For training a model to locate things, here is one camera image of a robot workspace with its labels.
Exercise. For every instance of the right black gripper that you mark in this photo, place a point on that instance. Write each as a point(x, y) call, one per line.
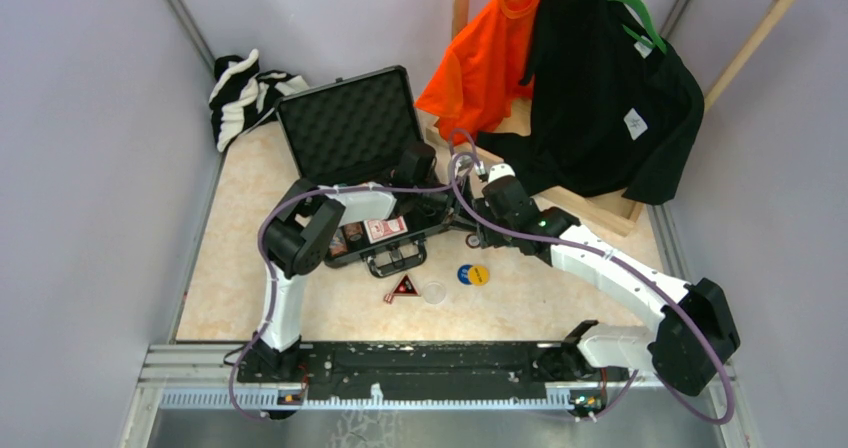
point(490, 239)

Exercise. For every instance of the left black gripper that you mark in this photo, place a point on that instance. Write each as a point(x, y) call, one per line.
point(448, 208)

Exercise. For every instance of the orange black 100 chip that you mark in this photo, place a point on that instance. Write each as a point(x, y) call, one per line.
point(472, 241)

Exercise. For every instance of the black poker set case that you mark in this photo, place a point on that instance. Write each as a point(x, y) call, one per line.
point(350, 132)

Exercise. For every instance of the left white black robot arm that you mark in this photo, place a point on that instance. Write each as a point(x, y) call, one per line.
point(296, 237)

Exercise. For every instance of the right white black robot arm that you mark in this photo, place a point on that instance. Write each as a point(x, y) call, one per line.
point(687, 332)

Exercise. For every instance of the red playing card deck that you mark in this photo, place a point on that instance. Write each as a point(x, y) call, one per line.
point(382, 230)

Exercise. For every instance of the yellow big blind button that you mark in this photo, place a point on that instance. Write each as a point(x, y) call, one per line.
point(478, 275)

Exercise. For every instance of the blue small blind button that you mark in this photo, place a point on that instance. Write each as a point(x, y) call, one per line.
point(463, 274)

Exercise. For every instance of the purple black chip stack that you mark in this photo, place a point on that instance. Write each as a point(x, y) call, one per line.
point(353, 232)

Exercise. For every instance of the orange t-shirt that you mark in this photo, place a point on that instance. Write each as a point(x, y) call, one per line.
point(478, 78)

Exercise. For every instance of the blue orange chip stack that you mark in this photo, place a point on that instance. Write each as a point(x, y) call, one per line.
point(338, 245)

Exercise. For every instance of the clear dealer button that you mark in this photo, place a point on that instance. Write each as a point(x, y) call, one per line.
point(434, 293)

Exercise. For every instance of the black red triangle token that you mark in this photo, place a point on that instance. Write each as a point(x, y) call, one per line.
point(405, 287)

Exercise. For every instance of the black t-shirt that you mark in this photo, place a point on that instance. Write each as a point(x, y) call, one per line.
point(610, 111)

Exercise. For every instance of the black white striped cloth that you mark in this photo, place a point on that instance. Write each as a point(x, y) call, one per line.
point(244, 95)

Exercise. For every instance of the green clothes hanger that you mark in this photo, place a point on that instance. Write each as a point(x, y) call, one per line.
point(642, 13)

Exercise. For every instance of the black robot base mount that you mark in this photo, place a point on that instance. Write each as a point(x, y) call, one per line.
point(412, 371)

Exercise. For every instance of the aluminium frame rail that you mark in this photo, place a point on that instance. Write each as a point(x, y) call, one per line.
point(187, 395)

